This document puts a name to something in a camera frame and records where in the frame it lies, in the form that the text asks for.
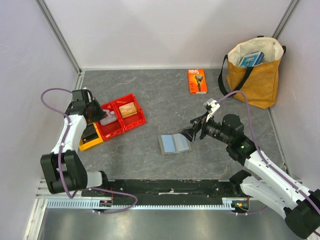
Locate grey card holder wallet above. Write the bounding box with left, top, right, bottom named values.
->
left=158, top=133, right=192, bottom=155

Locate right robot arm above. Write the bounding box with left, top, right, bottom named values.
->
left=179, top=114, right=320, bottom=239

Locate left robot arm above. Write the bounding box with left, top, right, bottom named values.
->
left=40, top=87, right=110, bottom=199

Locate gold card in bin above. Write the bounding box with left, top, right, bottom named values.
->
left=118, top=102, right=138, bottom=118

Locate red bin near yellow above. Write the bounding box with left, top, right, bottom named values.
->
left=96, top=101, right=125, bottom=141

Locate red bin far right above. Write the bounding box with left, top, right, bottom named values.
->
left=112, top=93, right=147, bottom=132

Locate orange razor box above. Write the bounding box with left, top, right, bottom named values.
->
left=187, top=68, right=208, bottom=95

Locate tan tote bag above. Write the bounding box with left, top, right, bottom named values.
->
left=223, top=36, right=287, bottom=109

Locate blue razor box in bag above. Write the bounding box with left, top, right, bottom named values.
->
left=238, top=51, right=265, bottom=68

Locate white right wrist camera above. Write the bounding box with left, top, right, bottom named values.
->
left=203, top=98, right=220, bottom=123

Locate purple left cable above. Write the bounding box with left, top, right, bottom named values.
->
left=40, top=87, right=138, bottom=216

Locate purple cable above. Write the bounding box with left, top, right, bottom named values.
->
left=40, top=87, right=138, bottom=216
left=216, top=90, right=320, bottom=237

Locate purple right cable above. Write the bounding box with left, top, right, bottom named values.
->
left=216, top=90, right=320, bottom=237

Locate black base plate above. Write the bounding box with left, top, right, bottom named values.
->
left=81, top=178, right=248, bottom=206

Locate white cable duct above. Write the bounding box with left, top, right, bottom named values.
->
left=46, top=199, right=236, bottom=211

